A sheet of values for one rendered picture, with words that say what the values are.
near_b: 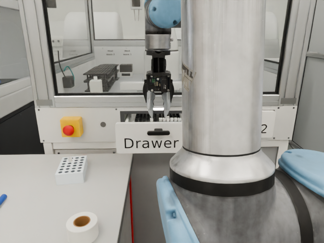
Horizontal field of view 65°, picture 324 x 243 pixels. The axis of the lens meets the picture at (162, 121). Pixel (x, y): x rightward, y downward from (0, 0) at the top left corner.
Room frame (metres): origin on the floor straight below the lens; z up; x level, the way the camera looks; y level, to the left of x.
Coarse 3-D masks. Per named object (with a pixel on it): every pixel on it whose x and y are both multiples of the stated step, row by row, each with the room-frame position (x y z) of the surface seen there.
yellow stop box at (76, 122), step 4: (72, 116) 0.94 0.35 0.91; (76, 116) 0.94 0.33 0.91; (80, 116) 0.94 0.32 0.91; (60, 120) 0.90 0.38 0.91; (64, 120) 0.90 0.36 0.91; (68, 120) 0.91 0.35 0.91; (72, 120) 0.91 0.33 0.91; (76, 120) 0.91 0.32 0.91; (80, 120) 0.92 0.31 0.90; (60, 124) 0.90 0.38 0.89; (64, 124) 0.90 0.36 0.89; (68, 124) 0.90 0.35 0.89; (72, 124) 0.90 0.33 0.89; (76, 124) 0.91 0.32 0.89; (80, 124) 0.92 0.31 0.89; (76, 128) 0.90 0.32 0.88; (80, 128) 0.91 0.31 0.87; (76, 132) 0.90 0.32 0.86; (80, 132) 0.91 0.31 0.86; (64, 136) 0.90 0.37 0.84; (68, 136) 0.90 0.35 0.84; (72, 136) 0.91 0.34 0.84; (76, 136) 0.91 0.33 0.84; (80, 136) 0.91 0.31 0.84
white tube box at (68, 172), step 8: (64, 160) 0.80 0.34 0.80; (72, 160) 0.80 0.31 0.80; (80, 160) 0.80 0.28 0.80; (64, 168) 0.74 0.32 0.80; (72, 168) 0.75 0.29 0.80; (80, 168) 0.75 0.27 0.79; (56, 176) 0.70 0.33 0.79; (64, 176) 0.70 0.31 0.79; (72, 176) 0.71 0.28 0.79; (80, 176) 0.71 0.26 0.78; (56, 184) 0.70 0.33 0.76; (64, 184) 0.70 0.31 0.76
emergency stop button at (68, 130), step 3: (66, 126) 0.88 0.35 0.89; (69, 126) 0.88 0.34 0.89; (63, 129) 0.88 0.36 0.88; (66, 129) 0.88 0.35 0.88; (69, 129) 0.88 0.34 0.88; (72, 129) 0.88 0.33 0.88; (63, 132) 0.88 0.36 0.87; (66, 132) 0.88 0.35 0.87; (69, 132) 0.88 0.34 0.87; (72, 132) 0.88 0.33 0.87; (69, 135) 0.88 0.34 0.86
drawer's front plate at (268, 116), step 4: (264, 112) 0.95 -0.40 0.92; (268, 112) 0.95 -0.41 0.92; (272, 112) 0.95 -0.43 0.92; (264, 116) 0.95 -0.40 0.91; (268, 116) 0.95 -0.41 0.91; (272, 116) 0.95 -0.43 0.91; (264, 120) 0.95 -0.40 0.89; (268, 120) 0.95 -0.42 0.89; (272, 120) 0.95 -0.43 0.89; (268, 124) 0.95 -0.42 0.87; (272, 124) 0.95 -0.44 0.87; (264, 128) 0.95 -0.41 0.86; (268, 128) 0.95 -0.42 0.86; (272, 128) 0.95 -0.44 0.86; (268, 132) 0.95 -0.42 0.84; (272, 132) 0.95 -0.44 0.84; (264, 136) 0.95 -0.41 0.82; (268, 136) 0.95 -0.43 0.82
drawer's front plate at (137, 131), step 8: (120, 128) 0.81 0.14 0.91; (128, 128) 0.81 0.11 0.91; (136, 128) 0.81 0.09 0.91; (144, 128) 0.81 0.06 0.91; (152, 128) 0.81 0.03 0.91; (168, 128) 0.81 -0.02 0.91; (176, 128) 0.81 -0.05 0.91; (120, 136) 0.81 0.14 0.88; (128, 136) 0.81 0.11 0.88; (136, 136) 0.81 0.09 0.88; (144, 136) 0.81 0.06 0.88; (152, 136) 0.81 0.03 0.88; (160, 136) 0.81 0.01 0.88; (168, 136) 0.81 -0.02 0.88; (176, 136) 0.81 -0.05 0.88; (120, 144) 0.81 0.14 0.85; (128, 144) 0.81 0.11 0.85; (176, 144) 0.81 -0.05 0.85; (120, 152) 0.81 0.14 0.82; (128, 152) 0.81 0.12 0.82; (136, 152) 0.81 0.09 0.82; (144, 152) 0.81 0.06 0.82; (152, 152) 0.81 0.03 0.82; (160, 152) 0.81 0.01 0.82; (168, 152) 0.81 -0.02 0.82; (176, 152) 0.81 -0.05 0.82
